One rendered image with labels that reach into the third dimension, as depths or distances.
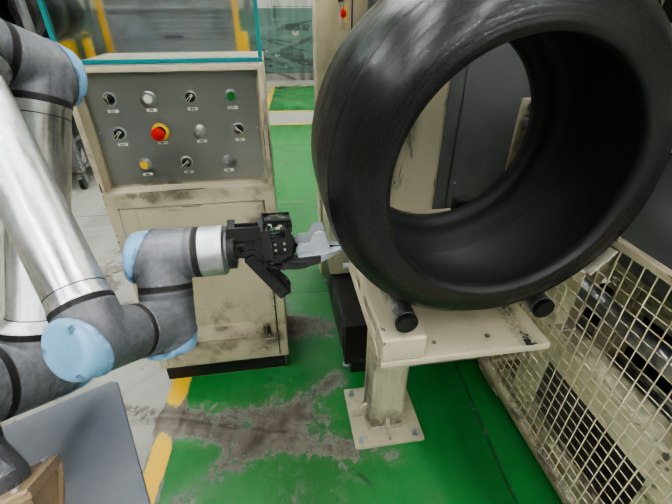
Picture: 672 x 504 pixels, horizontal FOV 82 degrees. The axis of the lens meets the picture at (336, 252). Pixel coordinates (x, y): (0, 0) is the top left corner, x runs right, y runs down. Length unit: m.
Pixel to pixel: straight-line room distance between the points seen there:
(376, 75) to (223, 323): 1.31
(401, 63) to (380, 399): 1.23
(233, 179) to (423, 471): 1.23
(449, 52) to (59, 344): 0.62
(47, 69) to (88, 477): 0.80
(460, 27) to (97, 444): 1.03
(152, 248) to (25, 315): 0.35
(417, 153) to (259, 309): 0.94
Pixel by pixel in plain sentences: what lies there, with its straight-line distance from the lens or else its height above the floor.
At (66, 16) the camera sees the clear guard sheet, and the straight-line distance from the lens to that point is 1.38.
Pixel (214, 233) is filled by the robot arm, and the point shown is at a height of 1.08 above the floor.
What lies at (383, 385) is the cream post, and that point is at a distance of 1.48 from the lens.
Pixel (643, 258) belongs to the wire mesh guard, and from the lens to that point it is 0.95.
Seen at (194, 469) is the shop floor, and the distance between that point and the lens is 1.68.
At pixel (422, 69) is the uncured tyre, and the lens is 0.54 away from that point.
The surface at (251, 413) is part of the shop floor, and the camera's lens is 1.76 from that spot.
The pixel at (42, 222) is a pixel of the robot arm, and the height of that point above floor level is 1.14.
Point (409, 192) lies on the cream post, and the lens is 1.03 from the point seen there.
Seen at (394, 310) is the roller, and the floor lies 0.91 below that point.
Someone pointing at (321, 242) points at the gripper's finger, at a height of 1.04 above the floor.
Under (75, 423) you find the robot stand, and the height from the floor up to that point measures 0.60.
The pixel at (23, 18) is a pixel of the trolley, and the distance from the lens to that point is 3.97.
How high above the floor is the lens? 1.40
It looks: 32 degrees down
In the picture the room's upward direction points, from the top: straight up
